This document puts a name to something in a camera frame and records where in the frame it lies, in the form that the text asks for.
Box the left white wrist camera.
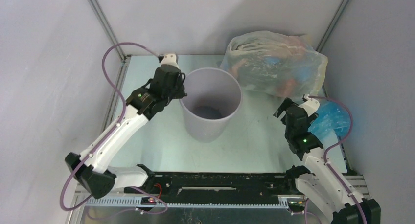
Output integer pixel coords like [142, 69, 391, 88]
[158, 53, 179, 68]

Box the clear full trash bag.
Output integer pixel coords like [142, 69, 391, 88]
[219, 31, 328, 98]

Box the grey plastic trash bin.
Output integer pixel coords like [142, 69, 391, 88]
[179, 67, 243, 143]

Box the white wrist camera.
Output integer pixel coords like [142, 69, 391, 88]
[158, 53, 179, 68]
[299, 94, 320, 116]

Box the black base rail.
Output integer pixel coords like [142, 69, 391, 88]
[139, 168, 304, 204]

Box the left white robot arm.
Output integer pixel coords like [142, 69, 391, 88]
[65, 64, 186, 199]

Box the grey toothed cable duct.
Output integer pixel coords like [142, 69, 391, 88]
[85, 196, 305, 209]

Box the blue plastic trash bag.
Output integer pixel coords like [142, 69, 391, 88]
[309, 99, 352, 139]

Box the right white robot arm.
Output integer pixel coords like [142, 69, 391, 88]
[274, 94, 381, 224]

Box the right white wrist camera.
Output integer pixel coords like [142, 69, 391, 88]
[299, 94, 320, 116]

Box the left aluminium frame post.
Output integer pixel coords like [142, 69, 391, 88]
[87, 0, 119, 45]

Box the aluminium frame post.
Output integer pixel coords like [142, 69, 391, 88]
[87, 0, 119, 45]
[316, 0, 351, 52]

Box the right aluminium frame post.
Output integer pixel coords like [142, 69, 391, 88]
[316, 0, 351, 52]

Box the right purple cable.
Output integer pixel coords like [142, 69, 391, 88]
[306, 95, 369, 224]

